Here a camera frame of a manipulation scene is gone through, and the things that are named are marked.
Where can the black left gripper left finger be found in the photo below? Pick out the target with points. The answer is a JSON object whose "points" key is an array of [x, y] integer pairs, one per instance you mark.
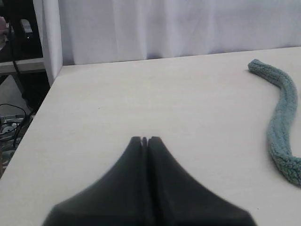
{"points": [[120, 198]]}

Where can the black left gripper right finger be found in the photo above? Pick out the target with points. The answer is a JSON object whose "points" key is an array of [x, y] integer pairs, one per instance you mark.
{"points": [[179, 200]]}

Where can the green fluffy scarf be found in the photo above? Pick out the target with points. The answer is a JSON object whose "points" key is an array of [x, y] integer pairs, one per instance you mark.
{"points": [[278, 131]]}

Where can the side shelf with equipment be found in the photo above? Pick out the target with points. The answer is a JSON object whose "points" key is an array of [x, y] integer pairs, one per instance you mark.
{"points": [[22, 51]]}

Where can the white backdrop curtain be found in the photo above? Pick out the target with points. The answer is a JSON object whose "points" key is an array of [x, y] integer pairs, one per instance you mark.
{"points": [[76, 32]]}

